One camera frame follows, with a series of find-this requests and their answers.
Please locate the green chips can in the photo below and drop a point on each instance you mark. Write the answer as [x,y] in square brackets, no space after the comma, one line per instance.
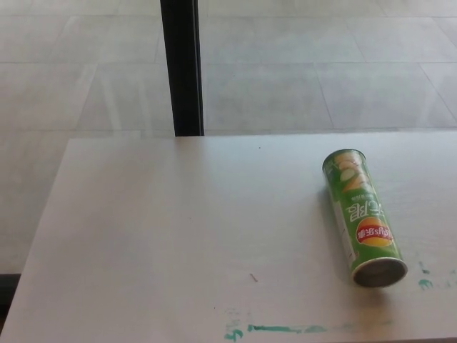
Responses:
[360,207]

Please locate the black vertical pillar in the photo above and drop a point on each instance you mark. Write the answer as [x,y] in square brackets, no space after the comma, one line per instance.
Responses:
[182,68]

